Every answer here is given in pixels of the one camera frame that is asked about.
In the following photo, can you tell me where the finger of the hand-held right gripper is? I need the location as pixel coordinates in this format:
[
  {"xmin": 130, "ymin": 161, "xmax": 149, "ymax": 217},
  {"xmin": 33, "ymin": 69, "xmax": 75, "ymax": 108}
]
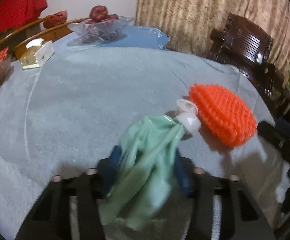
[{"xmin": 257, "ymin": 121, "xmax": 290, "ymax": 163}]

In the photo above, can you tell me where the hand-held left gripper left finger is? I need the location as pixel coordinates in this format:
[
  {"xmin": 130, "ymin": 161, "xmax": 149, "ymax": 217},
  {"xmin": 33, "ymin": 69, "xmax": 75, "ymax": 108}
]
[{"xmin": 15, "ymin": 147, "xmax": 122, "ymax": 240}]

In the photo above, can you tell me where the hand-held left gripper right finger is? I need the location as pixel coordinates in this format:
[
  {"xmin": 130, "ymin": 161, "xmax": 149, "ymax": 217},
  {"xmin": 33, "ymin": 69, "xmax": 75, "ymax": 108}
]
[{"xmin": 175, "ymin": 152, "xmax": 277, "ymax": 240}]

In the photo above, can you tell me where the white crumpled wrapper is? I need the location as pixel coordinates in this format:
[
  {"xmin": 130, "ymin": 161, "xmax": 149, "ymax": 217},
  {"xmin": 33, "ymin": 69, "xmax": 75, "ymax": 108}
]
[{"xmin": 176, "ymin": 99, "xmax": 200, "ymax": 133}]

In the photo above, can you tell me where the translucent white table cover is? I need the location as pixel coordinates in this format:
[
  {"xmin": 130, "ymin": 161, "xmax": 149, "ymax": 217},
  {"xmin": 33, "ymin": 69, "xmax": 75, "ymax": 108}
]
[{"xmin": 0, "ymin": 46, "xmax": 290, "ymax": 240}]

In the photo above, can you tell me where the dark wooden chair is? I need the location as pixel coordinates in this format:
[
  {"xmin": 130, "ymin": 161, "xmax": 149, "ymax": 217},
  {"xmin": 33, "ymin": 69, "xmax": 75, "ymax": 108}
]
[{"xmin": 206, "ymin": 12, "xmax": 286, "ymax": 117}]

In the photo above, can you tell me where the blue tablecloth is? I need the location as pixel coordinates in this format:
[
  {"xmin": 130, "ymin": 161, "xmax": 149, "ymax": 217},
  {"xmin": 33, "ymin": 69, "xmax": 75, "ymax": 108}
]
[{"xmin": 52, "ymin": 25, "xmax": 171, "ymax": 53}]

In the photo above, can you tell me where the clear glass fruit bowl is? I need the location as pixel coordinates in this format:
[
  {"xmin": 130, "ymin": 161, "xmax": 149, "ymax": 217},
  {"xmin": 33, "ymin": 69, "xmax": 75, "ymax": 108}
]
[{"xmin": 67, "ymin": 16, "xmax": 135, "ymax": 44}]

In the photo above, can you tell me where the gold and white tissue box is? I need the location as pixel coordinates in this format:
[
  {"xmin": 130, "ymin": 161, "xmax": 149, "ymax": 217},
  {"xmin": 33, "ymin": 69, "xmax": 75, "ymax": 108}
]
[{"xmin": 18, "ymin": 38, "xmax": 54, "ymax": 70}]

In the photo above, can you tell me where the wooden cabinet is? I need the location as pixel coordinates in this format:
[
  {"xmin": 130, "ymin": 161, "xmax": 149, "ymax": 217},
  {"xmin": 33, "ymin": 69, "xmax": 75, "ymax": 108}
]
[{"xmin": 0, "ymin": 17, "xmax": 90, "ymax": 63}]

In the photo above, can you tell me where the red-brown carved bowl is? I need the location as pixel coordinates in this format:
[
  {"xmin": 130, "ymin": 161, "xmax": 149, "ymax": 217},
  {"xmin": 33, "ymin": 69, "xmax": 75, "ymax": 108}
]
[{"xmin": 43, "ymin": 9, "xmax": 68, "ymax": 29}]

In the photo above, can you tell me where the beige patterned curtain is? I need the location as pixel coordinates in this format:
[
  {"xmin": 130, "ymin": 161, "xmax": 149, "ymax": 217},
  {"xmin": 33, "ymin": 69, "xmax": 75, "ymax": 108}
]
[{"xmin": 134, "ymin": 0, "xmax": 290, "ymax": 80}]

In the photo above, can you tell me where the red cloth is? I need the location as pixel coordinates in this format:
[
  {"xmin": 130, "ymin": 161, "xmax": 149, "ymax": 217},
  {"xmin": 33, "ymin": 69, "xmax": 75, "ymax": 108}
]
[{"xmin": 0, "ymin": 0, "xmax": 48, "ymax": 40}]

